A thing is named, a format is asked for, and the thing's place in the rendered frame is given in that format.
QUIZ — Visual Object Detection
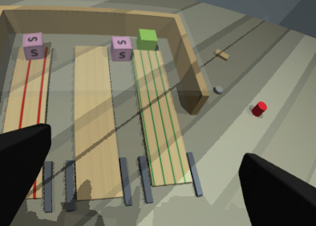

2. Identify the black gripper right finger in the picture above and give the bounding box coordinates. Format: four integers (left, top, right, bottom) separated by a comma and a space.
239, 153, 316, 226

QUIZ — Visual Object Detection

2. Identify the red cylinder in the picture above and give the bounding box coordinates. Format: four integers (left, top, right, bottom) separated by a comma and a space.
252, 102, 267, 117

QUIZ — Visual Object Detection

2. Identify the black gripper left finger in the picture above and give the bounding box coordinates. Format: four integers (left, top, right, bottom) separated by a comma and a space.
0, 123, 51, 226

